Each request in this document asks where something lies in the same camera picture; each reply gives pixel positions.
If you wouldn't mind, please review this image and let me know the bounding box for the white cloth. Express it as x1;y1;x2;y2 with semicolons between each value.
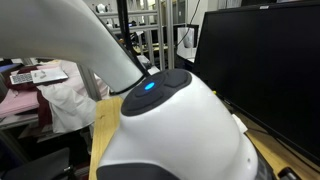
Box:
36;60;111;135

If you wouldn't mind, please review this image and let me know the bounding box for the large black monitor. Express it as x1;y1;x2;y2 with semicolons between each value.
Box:
192;0;320;166

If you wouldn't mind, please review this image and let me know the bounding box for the dark red cloth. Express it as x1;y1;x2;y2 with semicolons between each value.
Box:
4;64;55;128

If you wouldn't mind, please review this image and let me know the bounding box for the pink cloth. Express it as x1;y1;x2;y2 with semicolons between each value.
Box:
0;87;42;119

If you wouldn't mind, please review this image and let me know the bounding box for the black chair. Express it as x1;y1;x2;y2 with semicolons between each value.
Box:
0;146;73;180

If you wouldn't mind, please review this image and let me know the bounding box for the aluminium frame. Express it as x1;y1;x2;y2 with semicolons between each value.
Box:
78;0;177;102

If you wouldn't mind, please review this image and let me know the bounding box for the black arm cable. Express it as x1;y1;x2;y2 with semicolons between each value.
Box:
109;0;152;97

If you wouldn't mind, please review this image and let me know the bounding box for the hanging black cable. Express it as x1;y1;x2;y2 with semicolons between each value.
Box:
176;0;202;48

